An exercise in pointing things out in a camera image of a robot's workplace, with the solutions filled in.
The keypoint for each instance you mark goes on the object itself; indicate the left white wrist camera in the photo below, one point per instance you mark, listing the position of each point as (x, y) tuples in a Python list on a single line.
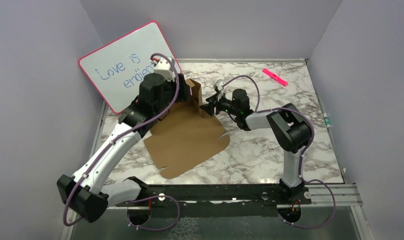
[(164, 68)]

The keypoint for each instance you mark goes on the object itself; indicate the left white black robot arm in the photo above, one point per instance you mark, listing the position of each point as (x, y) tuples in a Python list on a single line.
[(84, 192)]

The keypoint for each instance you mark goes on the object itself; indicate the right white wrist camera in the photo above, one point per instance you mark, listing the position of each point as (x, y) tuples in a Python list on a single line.
[(219, 86)]

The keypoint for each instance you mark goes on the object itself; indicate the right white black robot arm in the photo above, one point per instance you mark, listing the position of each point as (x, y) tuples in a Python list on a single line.
[(292, 130)]

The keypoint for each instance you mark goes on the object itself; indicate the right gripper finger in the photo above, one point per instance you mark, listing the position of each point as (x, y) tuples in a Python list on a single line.
[(214, 98), (210, 108)]

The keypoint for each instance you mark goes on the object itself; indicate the green capped marker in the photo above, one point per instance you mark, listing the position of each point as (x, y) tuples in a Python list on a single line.
[(326, 121)]

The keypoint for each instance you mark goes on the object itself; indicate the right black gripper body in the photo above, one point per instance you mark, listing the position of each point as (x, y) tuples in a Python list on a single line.
[(225, 106)]

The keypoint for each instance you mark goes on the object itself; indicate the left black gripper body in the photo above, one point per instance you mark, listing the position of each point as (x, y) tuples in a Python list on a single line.
[(169, 89)]

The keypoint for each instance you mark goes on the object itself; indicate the pink highlighter marker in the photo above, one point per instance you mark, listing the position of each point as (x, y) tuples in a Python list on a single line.
[(274, 76)]

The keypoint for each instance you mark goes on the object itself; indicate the pink framed whiteboard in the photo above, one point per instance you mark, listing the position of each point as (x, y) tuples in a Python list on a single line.
[(117, 68)]

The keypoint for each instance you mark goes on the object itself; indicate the brown cardboard box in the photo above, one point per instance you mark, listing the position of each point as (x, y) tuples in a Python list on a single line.
[(186, 137)]

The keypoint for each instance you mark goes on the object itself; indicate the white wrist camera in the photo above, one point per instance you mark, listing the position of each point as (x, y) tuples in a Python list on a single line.
[(164, 68), (219, 86)]

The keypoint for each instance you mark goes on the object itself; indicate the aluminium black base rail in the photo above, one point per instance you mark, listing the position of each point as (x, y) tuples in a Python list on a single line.
[(231, 212)]

